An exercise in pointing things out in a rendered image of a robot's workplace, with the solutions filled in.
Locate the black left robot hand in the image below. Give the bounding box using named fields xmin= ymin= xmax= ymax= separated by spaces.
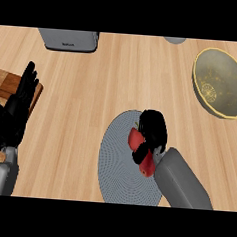
xmin=0 ymin=58 xmax=41 ymax=154

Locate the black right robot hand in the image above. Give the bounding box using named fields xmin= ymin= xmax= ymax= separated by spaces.
xmin=130 ymin=108 xmax=170 ymax=167

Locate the grey round woven placemat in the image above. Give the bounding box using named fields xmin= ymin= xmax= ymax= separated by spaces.
xmin=95 ymin=107 xmax=170 ymax=208

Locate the grey bowl with yellow rim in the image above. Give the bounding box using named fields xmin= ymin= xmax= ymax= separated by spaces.
xmin=189 ymin=46 xmax=237 ymax=121

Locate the grey toaster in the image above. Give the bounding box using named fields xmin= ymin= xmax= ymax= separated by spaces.
xmin=36 ymin=28 xmax=100 ymax=55

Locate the small grey round object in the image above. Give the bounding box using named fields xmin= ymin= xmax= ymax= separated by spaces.
xmin=162 ymin=36 xmax=187 ymax=46

